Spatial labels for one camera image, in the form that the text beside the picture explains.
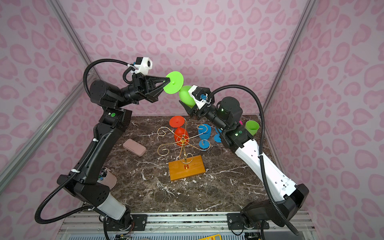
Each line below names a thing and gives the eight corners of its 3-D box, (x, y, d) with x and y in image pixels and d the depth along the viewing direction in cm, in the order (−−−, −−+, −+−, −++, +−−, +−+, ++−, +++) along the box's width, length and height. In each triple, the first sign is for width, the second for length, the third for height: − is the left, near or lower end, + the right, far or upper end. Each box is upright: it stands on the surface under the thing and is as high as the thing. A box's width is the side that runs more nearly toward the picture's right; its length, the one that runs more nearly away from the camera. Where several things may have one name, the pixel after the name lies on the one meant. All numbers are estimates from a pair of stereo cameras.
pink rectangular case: (122, 147, 104) (121, 145, 102) (130, 140, 108) (129, 138, 106) (140, 157, 99) (139, 155, 97) (147, 150, 103) (146, 147, 100)
